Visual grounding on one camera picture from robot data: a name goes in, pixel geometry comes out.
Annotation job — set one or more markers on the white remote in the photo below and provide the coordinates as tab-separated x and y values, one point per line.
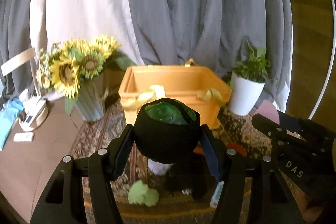
23	137

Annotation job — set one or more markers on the white sheer curtain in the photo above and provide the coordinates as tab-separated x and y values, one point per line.
54	21

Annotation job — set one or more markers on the light green soft toy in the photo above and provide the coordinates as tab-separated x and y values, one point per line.
141	194

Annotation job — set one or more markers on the round wooden tray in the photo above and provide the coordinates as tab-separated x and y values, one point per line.
36	111

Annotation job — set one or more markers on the orange plastic storage bin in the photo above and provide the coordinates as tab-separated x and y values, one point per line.
197	87

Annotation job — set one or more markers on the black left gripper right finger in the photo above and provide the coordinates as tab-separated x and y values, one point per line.
271	200

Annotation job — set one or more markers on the black beanie with green lining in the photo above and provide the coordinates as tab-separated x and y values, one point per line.
167	130

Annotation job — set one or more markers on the patterned rug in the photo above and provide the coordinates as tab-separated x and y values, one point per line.
172	207

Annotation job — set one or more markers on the wooden chair back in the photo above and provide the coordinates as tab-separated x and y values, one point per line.
19	60

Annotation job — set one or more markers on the grey curtain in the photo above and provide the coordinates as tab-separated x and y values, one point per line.
211	32

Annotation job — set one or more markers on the lavender fluffy scrunchie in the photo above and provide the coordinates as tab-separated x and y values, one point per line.
158	168

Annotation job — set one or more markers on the sunflower bouquet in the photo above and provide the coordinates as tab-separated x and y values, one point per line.
69	65

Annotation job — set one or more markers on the blue cloth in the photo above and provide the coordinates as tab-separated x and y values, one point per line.
9	114

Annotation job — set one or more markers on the green potted plant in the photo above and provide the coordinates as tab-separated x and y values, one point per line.
255	67

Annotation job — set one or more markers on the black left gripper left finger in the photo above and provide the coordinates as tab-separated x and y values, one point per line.
62	200

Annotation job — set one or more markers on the grey ribbed vase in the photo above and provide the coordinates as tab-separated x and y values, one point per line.
90	104

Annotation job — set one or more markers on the white plant pot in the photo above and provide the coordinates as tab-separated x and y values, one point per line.
245	94

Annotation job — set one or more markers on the pink soft object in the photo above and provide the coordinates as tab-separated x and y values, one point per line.
268	110

